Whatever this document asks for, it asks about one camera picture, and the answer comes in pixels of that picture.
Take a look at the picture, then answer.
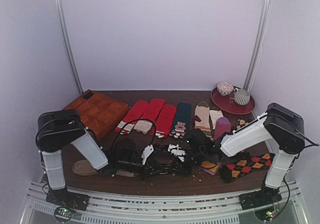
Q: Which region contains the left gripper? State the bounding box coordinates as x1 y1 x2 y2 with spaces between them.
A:
118 158 165 181

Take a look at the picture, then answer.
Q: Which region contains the black white striped sock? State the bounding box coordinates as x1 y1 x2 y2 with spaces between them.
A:
155 163 180 175

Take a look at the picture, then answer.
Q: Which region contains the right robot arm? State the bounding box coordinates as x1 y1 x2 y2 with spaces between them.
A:
183 103 306 205

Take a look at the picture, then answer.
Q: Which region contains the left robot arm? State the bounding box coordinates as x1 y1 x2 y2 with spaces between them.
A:
35 109 155 206

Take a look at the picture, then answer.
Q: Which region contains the red sock right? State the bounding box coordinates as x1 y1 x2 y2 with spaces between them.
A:
151 104 177 138

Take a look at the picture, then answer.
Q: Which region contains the red sock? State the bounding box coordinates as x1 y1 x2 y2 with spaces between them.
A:
115 100 149 135
151 104 177 138
133 98 165 134

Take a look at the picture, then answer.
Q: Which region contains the purple yellow sock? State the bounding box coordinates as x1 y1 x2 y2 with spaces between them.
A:
199 160 222 175

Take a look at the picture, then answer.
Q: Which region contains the dark green reindeer sock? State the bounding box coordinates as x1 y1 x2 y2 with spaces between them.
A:
169 102 192 138

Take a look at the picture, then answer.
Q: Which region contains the beige striped sock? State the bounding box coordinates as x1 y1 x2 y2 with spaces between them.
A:
194 101 212 138

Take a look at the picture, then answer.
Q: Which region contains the red sock middle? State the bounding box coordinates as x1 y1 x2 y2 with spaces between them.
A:
133 98 165 134

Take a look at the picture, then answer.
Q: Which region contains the red sock left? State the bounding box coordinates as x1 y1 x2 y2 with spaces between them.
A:
115 100 149 135

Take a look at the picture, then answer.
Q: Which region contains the purple magenta sock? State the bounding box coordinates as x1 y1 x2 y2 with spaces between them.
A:
213 117 231 141

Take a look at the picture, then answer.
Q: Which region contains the cream short sock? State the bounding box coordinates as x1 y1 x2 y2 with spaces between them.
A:
209 109 223 130

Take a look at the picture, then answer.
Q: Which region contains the tan sock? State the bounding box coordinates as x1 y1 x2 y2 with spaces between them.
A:
72 160 135 177

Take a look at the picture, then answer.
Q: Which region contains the black orange argyle sock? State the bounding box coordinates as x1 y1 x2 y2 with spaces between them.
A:
219 152 275 183

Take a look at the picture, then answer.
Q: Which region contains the orange divided organizer tray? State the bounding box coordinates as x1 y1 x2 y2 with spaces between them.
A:
65 90 129 140

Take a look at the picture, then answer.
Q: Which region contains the brown argyle sock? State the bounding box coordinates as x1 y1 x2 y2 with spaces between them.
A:
231 118 249 131

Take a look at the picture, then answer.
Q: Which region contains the dark red plate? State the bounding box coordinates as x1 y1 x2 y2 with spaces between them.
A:
211 88 256 115

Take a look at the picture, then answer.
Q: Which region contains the patterned white bowl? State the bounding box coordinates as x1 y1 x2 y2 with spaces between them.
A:
216 81 234 96

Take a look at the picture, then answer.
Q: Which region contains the striped grey cup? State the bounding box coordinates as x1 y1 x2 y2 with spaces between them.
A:
234 88 251 106

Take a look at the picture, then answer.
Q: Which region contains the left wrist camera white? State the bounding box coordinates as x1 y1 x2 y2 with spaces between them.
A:
141 144 154 165

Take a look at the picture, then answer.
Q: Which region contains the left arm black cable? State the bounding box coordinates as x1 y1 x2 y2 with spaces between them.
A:
109 118 158 154

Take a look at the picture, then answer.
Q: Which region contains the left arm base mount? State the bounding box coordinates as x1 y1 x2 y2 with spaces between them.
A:
45 187 90 223

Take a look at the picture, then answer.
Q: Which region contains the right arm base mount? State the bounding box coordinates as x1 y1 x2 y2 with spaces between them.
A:
239 187 282 221

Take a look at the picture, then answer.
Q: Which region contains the right aluminium frame post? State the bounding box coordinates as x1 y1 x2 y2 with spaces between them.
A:
243 0 272 91

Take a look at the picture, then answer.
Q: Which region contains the aluminium frame post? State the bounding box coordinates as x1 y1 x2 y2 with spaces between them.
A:
243 0 272 91
55 0 84 95

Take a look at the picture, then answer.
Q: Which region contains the left aluminium frame post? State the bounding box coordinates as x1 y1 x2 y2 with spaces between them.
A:
55 0 84 95

